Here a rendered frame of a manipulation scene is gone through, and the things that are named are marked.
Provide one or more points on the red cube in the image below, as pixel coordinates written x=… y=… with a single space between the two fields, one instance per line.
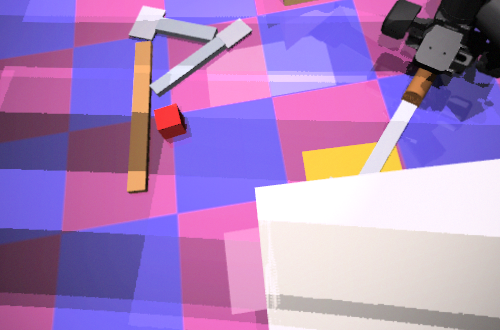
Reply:
x=170 y=121

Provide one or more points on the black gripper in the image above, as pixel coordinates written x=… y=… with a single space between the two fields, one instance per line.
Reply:
x=403 y=15

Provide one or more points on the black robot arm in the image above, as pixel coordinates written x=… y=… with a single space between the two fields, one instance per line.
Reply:
x=442 y=49

